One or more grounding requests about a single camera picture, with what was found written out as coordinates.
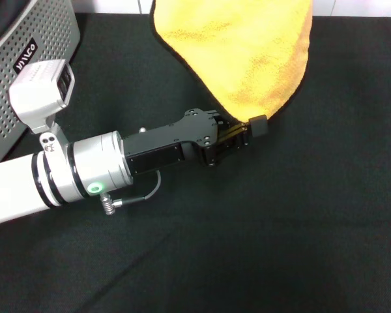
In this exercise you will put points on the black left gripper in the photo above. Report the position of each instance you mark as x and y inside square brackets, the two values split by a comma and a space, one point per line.
[169, 140]

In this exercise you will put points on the yellow towel with black back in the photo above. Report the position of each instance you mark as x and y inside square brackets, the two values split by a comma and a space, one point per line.
[241, 49]

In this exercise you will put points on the black tablecloth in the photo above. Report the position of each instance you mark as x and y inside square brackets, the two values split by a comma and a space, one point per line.
[280, 212]

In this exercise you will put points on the grey perforated storage box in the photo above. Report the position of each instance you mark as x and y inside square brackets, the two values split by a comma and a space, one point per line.
[52, 36]

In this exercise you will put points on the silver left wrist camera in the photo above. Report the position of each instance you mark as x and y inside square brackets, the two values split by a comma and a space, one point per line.
[36, 91]

